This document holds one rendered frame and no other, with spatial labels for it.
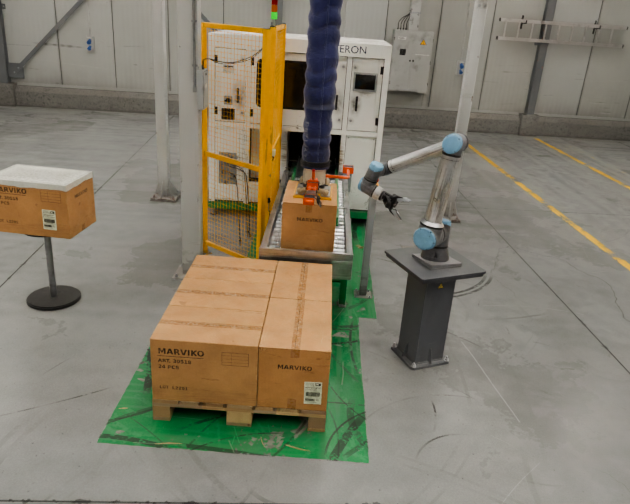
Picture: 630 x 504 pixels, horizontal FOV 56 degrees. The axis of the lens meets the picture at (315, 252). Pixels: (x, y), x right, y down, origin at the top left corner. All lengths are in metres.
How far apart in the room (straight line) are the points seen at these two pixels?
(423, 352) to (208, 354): 1.60
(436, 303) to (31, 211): 2.91
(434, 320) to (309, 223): 1.14
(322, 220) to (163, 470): 2.05
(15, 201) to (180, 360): 1.91
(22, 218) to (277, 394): 2.33
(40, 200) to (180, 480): 2.28
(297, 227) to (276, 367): 1.38
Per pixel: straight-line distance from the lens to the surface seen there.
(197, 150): 4.97
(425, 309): 4.05
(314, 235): 4.39
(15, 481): 3.48
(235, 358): 3.33
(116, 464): 3.44
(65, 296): 5.09
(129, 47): 13.22
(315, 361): 3.30
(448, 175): 3.69
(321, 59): 4.28
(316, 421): 3.53
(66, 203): 4.50
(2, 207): 4.77
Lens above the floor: 2.27
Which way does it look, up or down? 22 degrees down
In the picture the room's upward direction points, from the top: 4 degrees clockwise
